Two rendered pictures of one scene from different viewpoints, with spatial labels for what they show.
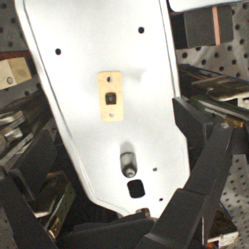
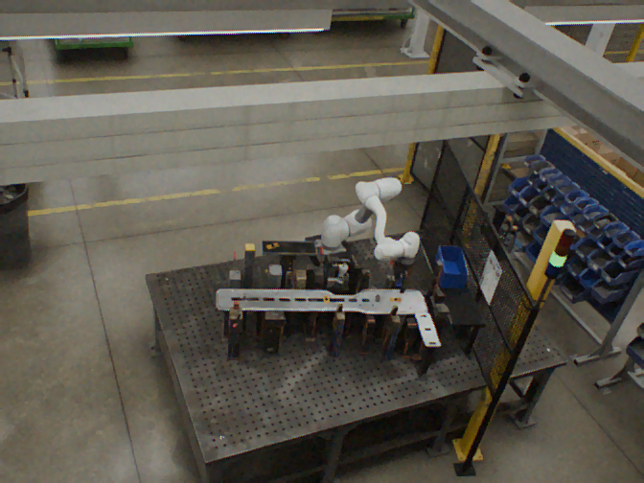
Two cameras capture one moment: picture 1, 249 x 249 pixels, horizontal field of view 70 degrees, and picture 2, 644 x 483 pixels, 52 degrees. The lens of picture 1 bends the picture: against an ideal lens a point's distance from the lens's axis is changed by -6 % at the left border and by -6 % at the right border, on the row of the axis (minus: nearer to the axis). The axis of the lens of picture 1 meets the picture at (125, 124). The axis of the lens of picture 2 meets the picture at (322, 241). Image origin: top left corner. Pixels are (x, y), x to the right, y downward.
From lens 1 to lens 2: 427 cm
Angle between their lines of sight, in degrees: 60
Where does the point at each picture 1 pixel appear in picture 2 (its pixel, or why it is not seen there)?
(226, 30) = (411, 326)
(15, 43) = not seen: hidden behind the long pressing
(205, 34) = (409, 321)
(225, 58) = (393, 375)
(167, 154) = (378, 308)
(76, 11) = (414, 298)
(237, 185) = (307, 382)
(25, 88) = not seen: hidden behind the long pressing
